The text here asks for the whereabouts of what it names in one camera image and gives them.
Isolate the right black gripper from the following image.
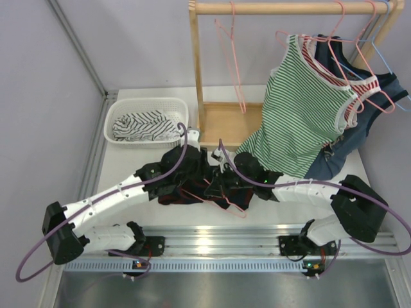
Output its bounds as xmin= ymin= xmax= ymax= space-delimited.
xmin=205 ymin=163 xmax=256 ymax=198

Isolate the pink hanger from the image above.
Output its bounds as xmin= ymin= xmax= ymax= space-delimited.
xmin=310 ymin=0 xmax=396 ymax=114
xmin=181 ymin=189 xmax=247 ymax=219
xmin=275 ymin=1 xmax=364 ymax=114
xmin=214 ymin=1 xmax=247 ymax=114

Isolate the navy maroon tank top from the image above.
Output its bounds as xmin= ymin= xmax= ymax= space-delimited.
xmin=158 ymin=166 xmax=254 ymax=210

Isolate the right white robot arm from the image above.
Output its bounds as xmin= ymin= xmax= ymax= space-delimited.
xmin=205 ymin=150 xmax=387 ymax=255

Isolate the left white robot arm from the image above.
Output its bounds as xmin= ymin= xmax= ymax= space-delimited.
xmin=42 ymin=146 xmax=209 ymax=265

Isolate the green striped tank top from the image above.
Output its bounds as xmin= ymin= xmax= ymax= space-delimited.
xmin=237 ymin=35 xmax=358 ymax=178

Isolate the dark blue tank top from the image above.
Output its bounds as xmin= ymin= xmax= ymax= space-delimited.
xmin=304 ymin=36 xmax=391 ymax=180

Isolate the red striped tank top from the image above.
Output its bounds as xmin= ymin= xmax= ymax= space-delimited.
xmin=299 ymin=37 xmax=381 ymax=129

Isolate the pink hanger under green top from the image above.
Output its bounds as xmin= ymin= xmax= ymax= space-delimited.
xmin=275 ymin=1 xmax=364 ymax=114

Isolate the blue hanger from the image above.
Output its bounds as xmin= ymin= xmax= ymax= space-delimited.
xmin=330 ymin=0 xmax=411 ymax=112

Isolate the pink hanger under red top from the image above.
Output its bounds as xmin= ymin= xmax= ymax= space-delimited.
xmin=310 ymin=0 xmax=396 ymax=114

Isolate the wooden clothes rack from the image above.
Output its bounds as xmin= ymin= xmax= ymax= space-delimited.
xmin=188 ymin=1 xmax=405 ymax=150

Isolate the white plastic basket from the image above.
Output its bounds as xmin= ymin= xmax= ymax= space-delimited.
xmin=103 ymin=98 xmax=189 ymax=149

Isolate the black white striped shirt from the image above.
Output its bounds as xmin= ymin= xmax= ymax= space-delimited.
xmin=112 ymin=110 xmax=180 ymax=142

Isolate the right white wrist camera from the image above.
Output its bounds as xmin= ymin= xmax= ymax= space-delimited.
xmin=211 ymin=148 xmax=225 ymax=163

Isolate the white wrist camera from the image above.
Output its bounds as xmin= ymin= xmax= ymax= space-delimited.
xmin=186 ymin=128 xmax=200 ymax=151
xmin=211 ymin=148 xmax=225 ymax=163

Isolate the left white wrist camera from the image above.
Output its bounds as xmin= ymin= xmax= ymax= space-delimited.
xmin=186 ymin=128 xmax=200 ymax=151

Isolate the aluminium rail frame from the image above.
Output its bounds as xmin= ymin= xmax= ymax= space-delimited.
xmin=85 ymin=87 xmax=403 ymax=259

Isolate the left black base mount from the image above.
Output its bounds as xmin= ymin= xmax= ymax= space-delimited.
xmin=115 ymin=236 xmax=165 ymax=257

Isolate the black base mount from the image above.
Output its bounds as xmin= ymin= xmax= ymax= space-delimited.
xmin=115 ymin=236 xmax=165 ymax=257
xmin=278 ymin=235 xmax=321 ymax=257

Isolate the slotted grey cable duct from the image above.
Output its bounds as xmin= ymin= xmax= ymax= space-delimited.
xmin=64 ymin=258 xmax=324 ymax=273

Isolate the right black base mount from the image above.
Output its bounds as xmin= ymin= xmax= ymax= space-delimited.
xmin=278 ymin=235 xmax=321 ymax=257

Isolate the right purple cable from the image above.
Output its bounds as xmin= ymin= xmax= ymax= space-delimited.
xmin=218 ymin=139 xmax=411 ymax=280

